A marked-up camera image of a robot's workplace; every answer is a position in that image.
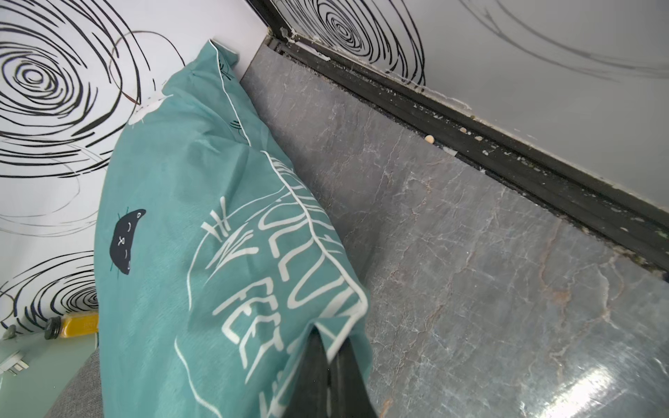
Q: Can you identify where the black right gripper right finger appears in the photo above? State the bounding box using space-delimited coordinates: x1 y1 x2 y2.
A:
329 339 378 418

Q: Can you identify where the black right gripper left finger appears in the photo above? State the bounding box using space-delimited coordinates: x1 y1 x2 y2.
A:
283 327 329 418

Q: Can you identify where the teal printed pillow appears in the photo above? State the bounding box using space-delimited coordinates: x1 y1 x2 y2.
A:
94 42 372 417

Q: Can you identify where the grey pillow with zipper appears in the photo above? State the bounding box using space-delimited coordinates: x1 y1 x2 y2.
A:
45 349 104 418

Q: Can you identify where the mint green toaster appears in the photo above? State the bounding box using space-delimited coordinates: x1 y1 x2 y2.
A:
1 334 97 417

